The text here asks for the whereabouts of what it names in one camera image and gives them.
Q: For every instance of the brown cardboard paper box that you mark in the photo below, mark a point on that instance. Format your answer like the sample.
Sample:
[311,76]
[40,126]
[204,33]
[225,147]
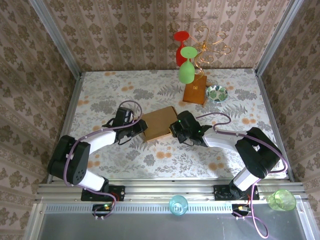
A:
[158,123]

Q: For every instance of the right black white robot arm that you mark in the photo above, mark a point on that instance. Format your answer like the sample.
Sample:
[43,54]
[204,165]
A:
[220,140]

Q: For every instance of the leaf pattern ceramic bowl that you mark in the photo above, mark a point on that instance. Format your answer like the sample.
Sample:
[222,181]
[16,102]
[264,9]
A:
[216,93]

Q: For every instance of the green wine glass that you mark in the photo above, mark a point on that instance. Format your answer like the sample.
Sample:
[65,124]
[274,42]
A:
[187,71]

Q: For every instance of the blue plastic cup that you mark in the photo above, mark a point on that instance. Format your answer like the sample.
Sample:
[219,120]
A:
[178,205]

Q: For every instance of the red wine glass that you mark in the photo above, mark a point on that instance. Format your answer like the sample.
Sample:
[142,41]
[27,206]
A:
[180,53]

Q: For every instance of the left small black connector board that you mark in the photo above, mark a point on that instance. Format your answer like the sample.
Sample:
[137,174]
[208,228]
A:
[102,208]

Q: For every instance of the small black connector board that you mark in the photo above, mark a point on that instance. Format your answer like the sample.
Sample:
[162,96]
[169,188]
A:
[240,208]
[102,208]

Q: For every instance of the perforated grey metal panel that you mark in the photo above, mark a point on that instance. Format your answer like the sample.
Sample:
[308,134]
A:
[150,225]

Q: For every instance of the right small black connector board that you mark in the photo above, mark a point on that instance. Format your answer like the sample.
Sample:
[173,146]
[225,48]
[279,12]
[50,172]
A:
[240,208]

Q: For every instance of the green plastic cup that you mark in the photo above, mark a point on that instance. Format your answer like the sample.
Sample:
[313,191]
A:
[282,201]

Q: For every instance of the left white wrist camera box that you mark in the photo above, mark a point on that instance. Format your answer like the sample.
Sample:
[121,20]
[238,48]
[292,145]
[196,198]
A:
[130,114]

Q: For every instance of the aluminium mounting rail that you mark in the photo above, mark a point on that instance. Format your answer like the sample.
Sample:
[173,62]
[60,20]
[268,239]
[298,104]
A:
[170,188]

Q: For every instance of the aluminium table edge rail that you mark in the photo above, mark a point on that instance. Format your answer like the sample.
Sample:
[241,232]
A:
[71,105]
[271,110]

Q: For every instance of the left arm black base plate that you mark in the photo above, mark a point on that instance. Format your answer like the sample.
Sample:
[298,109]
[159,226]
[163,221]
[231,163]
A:
[117,193]

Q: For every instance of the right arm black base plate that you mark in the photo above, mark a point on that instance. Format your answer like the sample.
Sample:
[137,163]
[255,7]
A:
[221,193]

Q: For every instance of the aluminium frame post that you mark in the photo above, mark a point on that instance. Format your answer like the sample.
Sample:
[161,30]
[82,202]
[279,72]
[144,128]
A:
[277,37]
[57,40]

